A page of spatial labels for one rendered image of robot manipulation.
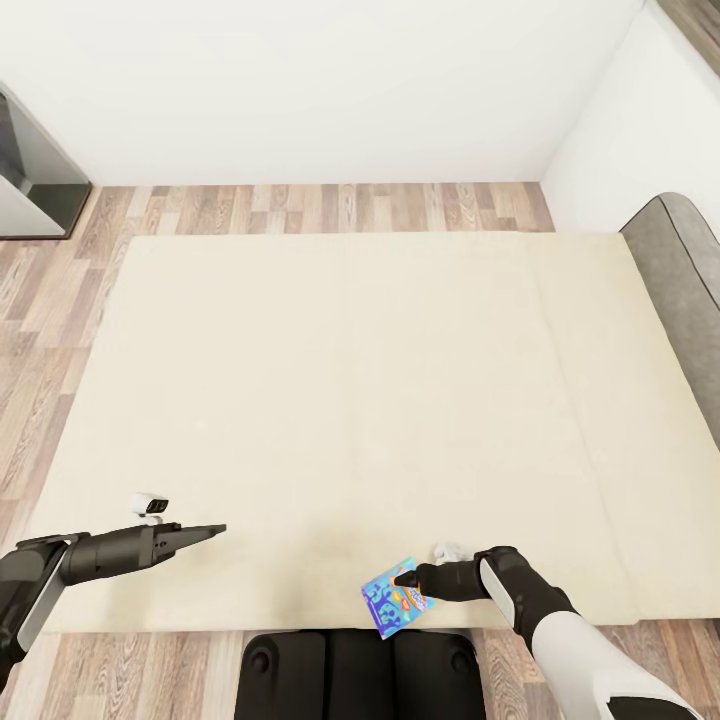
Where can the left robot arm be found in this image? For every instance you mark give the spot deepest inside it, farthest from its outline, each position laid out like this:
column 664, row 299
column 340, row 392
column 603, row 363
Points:
column 33, row 577

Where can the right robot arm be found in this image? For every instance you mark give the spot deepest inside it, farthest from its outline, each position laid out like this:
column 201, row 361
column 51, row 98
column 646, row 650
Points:
column 590, row 678

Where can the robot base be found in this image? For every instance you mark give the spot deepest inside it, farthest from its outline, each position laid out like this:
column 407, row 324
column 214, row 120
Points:
column 353, row 674

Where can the board game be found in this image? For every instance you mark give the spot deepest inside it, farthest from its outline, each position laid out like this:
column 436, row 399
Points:
column 392, row 606

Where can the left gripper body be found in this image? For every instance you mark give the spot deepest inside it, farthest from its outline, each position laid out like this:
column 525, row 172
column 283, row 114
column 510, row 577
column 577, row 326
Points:
column 127, row 550

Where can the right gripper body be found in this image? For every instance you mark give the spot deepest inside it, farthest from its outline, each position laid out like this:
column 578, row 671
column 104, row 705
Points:
column 442, row 582

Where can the fixed window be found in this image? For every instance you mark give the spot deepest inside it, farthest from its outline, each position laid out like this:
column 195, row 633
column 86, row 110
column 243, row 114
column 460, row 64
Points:
column 699, row 20

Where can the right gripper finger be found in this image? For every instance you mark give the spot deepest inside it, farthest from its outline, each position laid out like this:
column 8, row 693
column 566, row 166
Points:
column 408, row 579

